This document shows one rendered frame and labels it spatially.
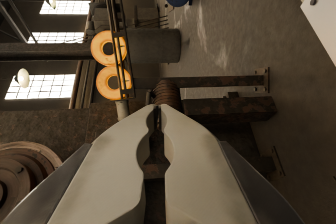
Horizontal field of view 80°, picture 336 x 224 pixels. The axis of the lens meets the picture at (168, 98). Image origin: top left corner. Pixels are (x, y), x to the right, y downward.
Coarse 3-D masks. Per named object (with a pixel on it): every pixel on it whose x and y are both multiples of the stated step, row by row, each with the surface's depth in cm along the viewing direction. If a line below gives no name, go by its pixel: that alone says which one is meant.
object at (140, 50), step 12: (132, 36) 318; (144, 36) 320; (156, 36) 322; (168, 36) 324; (132, 48) 319; (144, 48) 320; (156, 48) 323; (168, 48) 325; (132, 60) 334; (144, 60) 336; (156, 60) 339; (168, 60) 341
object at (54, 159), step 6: (6, 144) 87; (12, 144) 87; (18, 144) 87; (24, 144) 87; (30, 144) 88; (36, 144) 88; (36, 150) 86; (42, 150) 86; (48, 150) 87; (48, 156) 85; (54, 156) 86; (54, 162) 84; (60, 162) 84
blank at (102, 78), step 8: (104, 72) 89; (112, 72) 89; (120, 72) 90; (96, 80) 89; (104, 80) 89; (128, 80) 90; (104, 88) 89; (128, 88) 90; (104, 96) 90; (112, 96) 90
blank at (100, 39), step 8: (104, 32) 88; (96, 40) 88; (104, 40) 88; (120, 40) 89; (96, 48) 88; (96, 56) 88; (104, 56) 89; (112, 56) 89; (104, 64) 89; (112, 64) 89
